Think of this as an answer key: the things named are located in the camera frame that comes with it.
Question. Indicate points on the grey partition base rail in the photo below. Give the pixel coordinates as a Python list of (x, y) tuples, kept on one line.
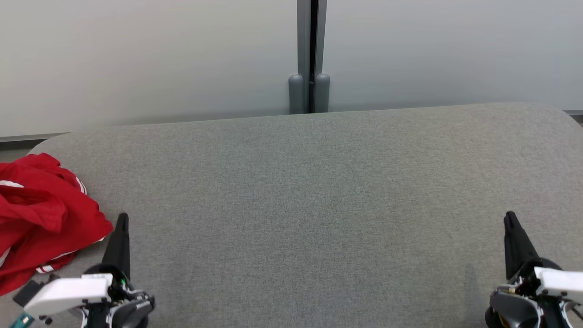
[(27, 137), (574, 112)]

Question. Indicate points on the grey cylindrical post foot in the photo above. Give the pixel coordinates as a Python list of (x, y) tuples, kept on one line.
[(322, 93), (296, 93)]

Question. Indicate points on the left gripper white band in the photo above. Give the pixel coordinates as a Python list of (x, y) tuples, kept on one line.
[(68, 291)]

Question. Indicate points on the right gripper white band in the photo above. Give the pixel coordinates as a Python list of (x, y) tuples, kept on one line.
[(558, 280)]

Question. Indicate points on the grey partition post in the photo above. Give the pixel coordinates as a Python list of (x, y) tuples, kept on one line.
[(304, 36)]

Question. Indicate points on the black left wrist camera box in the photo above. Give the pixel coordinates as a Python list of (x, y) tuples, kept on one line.
[(28, 292)]

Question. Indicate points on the red jersey white trim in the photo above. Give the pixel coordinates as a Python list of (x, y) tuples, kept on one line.
[(68, 228)]

